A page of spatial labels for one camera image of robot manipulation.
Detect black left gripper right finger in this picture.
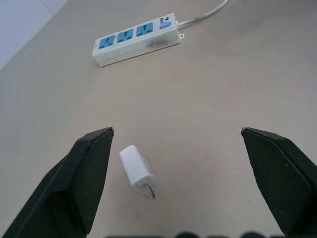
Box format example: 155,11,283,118
240,126,317,238

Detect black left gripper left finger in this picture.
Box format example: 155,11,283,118
0,127,114,238

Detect white plug adapter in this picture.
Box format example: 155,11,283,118
119,145,160,201

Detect white power strip blue sockets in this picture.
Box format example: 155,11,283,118
92,12,186,67

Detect white power strip cable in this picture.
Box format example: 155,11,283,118
177,0,230,27

